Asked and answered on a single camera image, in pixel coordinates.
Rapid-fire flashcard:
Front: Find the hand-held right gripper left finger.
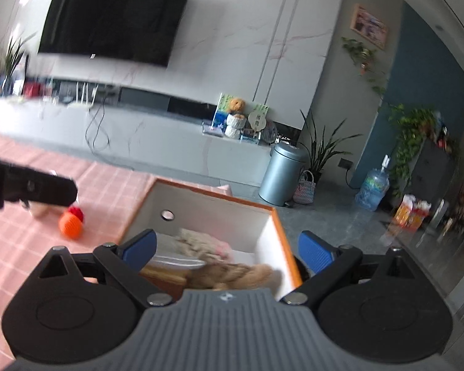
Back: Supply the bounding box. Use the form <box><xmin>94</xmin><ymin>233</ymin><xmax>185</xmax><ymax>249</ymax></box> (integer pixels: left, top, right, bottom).
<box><xmin>35</xmin><ymin>229</ymin><xmax>174</xmax><ymax>307</ymax></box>

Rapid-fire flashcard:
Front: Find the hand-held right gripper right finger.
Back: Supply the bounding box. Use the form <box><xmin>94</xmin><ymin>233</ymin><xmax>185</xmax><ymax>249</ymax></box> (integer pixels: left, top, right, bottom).
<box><xmin>280</xmin><ymin>231</ymin><xmax>420</xmax><ymax>305</ymax></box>

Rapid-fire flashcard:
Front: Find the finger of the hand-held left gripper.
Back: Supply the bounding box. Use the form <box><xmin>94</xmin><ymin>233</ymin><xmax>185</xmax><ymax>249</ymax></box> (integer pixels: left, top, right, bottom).
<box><xmin>0</xmin><ymin>158</ymin><xmax>78</xmax><ymax>209</ymax></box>

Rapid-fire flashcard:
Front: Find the orange knitted ball toy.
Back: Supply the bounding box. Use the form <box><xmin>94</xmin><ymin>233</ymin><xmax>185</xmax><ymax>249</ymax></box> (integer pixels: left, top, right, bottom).
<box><xmin>59</xmin><ymin>206</ymin><xmax>85</xmax><ymax>237</ymax></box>

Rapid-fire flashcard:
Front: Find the white plush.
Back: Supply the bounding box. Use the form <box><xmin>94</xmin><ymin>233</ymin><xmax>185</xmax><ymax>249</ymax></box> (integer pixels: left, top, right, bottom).
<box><xmin>176</xmin><ymin>228</ymin><xmax>234</xmax><ymax>261</ymax></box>

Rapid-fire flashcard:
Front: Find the orange cardboard box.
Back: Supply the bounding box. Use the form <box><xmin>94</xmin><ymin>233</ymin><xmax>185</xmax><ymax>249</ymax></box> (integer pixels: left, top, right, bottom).
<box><xmin>120</xmin><ymin>178</ymin><xmax>303</xmax><ymax>302</ymax></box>

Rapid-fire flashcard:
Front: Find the brown plush toy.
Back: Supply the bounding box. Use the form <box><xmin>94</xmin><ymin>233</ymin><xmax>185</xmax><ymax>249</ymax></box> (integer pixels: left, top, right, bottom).
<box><xmin>186</xmin><ymin>263</ymin><xmax>273</xmax><ymax>291</ymax></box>

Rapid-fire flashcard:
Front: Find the pink checked tablecloth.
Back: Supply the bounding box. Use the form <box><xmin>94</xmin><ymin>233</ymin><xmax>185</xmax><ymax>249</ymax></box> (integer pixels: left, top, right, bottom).
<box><xmin>0</xmin><ymin>131</ymin><xmax>155</xmax><ymax>371</ymax></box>

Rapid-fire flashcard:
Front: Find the woven basket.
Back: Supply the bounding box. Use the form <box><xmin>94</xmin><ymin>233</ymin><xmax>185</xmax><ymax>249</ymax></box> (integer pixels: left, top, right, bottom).
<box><xmin>293</xmin><ymin>170</ymin><xmax>318</xmax><ymax>205</ymax></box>

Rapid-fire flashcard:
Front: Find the grey metal trash can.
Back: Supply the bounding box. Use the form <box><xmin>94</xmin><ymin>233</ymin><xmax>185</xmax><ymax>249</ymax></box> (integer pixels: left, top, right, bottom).
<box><xmin>258</xmin><ymin>142</ymin><xmax>309</xmax><ymax>207</ymax></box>

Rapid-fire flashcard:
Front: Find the blue water jug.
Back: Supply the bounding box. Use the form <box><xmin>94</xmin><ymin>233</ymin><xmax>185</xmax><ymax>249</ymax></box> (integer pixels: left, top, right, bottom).
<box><xmin>355</xmin><ymin>155</ymin><xmax>390</xmax><ymax>212</ymax></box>

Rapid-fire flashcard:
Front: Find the white router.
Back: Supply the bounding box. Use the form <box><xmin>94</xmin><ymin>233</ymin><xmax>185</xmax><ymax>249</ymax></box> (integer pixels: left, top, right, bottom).
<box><xmin>67</xmin><ymin>81</ymin><xmax>97</xmax><ymax>107</ymax></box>

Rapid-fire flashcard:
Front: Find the long-leaf potted plant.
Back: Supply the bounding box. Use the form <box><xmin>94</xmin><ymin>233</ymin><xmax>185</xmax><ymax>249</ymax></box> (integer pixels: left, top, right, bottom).
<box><xmin>299</xmin><ymin>110</ymin><xmax>362</xmax><ymax>184</ymax></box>

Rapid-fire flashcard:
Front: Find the orange snack bag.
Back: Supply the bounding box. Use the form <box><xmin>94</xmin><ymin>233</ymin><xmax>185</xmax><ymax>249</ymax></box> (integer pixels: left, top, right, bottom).
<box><xmin>392</xmin><ymin>194</ymin><xmax>432</xmax><ymax>232</ymax></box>

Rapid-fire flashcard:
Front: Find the grey television console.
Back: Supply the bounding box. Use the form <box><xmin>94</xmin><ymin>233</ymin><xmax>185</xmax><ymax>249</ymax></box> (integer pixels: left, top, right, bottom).
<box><xmin>0</xmin><ymin>96</ymin><xmax>279</xmax><ymax>186</ymax></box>

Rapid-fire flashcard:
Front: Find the tall grass-like plant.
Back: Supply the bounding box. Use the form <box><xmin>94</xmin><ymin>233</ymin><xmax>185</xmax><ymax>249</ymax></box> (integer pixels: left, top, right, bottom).
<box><xmin>2</xmin><ymin>33</ymin><xmax>35</xmax><ymax>93</ymax></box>

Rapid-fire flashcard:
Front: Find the grey cabinet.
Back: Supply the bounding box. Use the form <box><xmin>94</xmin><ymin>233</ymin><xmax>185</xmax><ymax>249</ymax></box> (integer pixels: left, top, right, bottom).
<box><xmin>410</xmin><ymin>137</ymin><xmax>459</xmax><ymax>217</ymax></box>

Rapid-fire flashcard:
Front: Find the round paper fan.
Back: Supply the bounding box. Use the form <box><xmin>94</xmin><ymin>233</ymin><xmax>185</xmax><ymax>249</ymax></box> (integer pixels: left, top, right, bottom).
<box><xmin>248</xmin><ymin>110</ymin><xmax>267</xmax><ymax>132</ymax></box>

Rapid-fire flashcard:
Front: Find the leafy green plant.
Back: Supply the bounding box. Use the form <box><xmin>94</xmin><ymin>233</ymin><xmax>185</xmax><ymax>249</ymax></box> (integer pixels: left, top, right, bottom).
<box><xmin>387</xmin><ymin>104</ymin><xmax>436</xmax><ymax>198</ymax></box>

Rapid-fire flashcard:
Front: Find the green picture board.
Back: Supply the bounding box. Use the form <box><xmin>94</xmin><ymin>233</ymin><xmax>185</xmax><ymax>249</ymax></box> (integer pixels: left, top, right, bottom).
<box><xmin>213</xmin><ymin>93</ymin><xmax>271</xmax><ymax>140</ymax></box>

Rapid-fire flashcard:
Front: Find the hanging vine plant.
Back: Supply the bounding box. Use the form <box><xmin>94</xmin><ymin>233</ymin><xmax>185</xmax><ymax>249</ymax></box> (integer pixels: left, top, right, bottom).
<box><xmin>341</xmin><ymin>36</ymin><xmax>389</xmax><ymax>97</ymax></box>

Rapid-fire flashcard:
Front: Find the black cable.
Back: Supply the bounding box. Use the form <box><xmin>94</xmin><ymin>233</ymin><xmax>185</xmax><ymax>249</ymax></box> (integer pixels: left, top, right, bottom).
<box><xmin>85</xmin><ymin>104</ymin><xmax>111</xmax><ymax>149</ymax></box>

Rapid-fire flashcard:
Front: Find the black wall television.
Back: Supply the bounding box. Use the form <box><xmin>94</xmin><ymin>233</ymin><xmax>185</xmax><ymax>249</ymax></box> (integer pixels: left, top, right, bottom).
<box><xmin>37</xmin><ymin>0</ymin><xmax>194</xmax><ymax>68</ymax></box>

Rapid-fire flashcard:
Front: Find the framed wall picture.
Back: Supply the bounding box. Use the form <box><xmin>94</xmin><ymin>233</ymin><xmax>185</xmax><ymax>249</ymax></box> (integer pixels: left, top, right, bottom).
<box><xmin>350</xmin><ymin>3</ymin><xmax>389</xmax><ymax>50</ymax></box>

